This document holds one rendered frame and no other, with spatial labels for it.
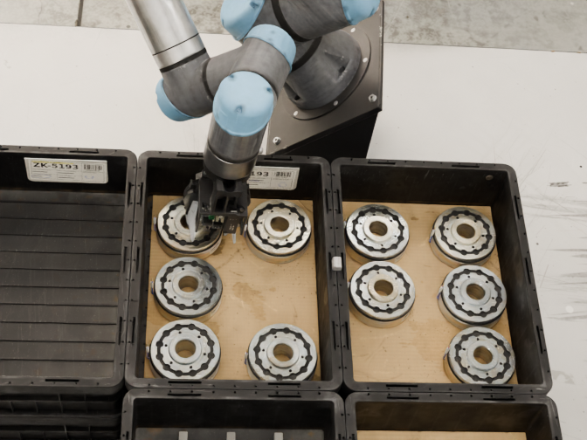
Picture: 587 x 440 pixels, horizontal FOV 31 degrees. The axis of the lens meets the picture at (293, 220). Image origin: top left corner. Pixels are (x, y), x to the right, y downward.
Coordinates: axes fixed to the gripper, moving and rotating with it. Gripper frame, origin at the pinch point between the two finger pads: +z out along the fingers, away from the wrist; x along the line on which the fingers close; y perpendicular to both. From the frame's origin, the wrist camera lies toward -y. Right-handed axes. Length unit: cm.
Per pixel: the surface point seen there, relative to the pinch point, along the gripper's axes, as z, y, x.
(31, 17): 88, -124, -37
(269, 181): -3.8, -6.6, 9.1
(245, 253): 1.8, 3.9, 5.9
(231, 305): 2.0, 13.3, 3.4
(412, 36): 78, -121, 72
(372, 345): 0.1, 20.1, 24.5
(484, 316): -4.5, 16.7, 41.5
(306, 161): -9.2, -6.9, 14.0
